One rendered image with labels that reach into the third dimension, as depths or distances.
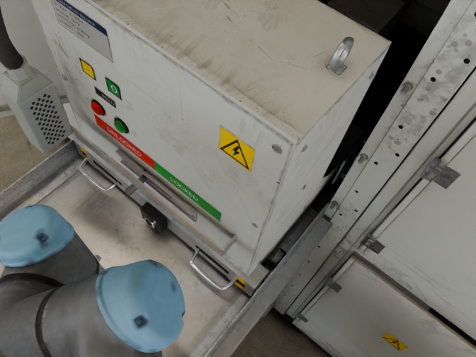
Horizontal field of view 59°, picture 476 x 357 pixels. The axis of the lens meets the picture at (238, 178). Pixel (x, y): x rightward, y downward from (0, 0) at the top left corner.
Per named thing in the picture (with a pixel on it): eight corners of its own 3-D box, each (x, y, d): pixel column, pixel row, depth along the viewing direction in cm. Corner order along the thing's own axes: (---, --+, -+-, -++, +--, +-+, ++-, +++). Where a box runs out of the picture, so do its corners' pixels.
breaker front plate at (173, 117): (243, 281, 87) (288, 149, 46) (83, 149, 99) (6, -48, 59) (247, 277, 87) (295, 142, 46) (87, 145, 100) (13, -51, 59)
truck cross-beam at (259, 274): (251, 297, 90) (254, 289, 85) (78, 154, 104) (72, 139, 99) (265, 279, 92) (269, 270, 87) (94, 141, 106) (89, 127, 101)
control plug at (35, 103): (44, 155, 81) (10, 93, 66) (27, 141, 82) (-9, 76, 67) (76, 131, 85) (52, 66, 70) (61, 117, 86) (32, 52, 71)
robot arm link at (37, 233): (-31, 267, 42) (2, 200, 48) (28, 314, 50) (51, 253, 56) (42, 260, 41) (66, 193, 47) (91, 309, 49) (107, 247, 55)
